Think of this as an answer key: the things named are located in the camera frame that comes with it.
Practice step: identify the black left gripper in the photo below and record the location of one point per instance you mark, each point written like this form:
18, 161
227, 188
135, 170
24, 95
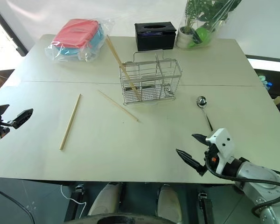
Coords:
6, 123

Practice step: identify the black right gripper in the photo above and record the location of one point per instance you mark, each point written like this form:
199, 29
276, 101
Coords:
212, 156

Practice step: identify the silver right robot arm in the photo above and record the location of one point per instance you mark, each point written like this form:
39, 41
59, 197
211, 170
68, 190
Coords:
259, 177

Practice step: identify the white rounded robot foot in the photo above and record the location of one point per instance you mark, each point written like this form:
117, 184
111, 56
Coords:
169, 201
106, 198

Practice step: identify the wooden chopstick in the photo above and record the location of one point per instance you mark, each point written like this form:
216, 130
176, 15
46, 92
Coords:
112, 54
117, 105
70, 122

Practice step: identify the bagged red and blue containers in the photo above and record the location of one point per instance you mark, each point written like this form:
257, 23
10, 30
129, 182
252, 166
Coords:
60, 54

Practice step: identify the light wooden block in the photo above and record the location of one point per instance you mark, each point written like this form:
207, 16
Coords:
278, 100

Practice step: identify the blue capped bottles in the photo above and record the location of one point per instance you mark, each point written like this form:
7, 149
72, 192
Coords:
267, 84

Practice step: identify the dark rounded robot body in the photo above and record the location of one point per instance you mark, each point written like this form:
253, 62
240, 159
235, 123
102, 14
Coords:
121, 219

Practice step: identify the red lunch box lid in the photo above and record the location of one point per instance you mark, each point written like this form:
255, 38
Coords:
75, 32

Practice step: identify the blue lunch box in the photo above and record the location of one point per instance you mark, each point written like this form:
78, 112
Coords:
95, 39

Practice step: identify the white plant pot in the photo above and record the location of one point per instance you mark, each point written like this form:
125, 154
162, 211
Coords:
183, 38

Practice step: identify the black tissue box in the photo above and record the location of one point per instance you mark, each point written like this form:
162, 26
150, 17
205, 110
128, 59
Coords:
154, 38

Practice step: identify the potted green plant in wrap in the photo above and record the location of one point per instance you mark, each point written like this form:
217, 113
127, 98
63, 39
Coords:
214, 30

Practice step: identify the green leafy plant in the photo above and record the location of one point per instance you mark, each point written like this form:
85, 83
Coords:
207, 11

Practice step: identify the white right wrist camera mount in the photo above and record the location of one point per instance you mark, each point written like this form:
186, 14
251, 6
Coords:
222, 142

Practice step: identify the black table leg bracket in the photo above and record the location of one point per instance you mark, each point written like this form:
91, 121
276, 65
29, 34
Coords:
205, 205
79, 196

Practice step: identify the dark window frame bar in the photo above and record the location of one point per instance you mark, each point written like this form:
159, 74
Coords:
9, 28

